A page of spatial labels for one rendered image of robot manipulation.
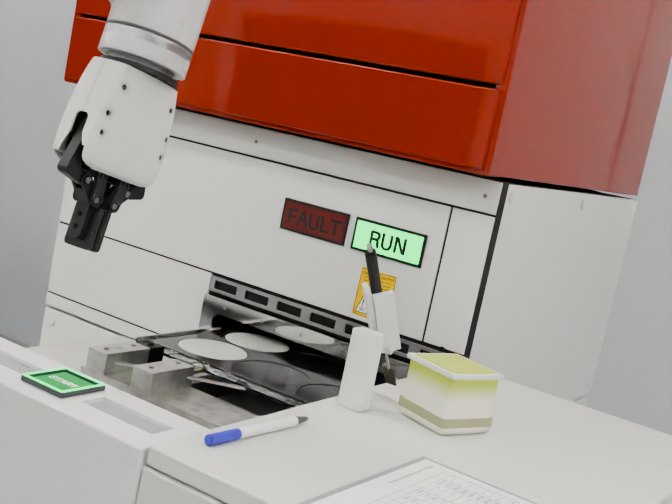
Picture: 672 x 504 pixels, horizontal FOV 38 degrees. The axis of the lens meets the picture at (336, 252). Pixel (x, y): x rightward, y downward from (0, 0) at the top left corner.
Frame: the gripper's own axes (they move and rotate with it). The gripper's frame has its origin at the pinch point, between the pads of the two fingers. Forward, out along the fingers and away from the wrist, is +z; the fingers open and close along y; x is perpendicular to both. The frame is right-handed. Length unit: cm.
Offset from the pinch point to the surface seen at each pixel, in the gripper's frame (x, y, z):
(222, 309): -25, -60, 7
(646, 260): 2, -204, -36
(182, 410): -4.8, -29.6, 17.9
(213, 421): -0.3, -30.0, 17.7
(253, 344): -16, -57, 10
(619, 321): -2, -207, -18
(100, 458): 10.5, 0.6, 18.5
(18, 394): -0.6, 1.0, 16.5
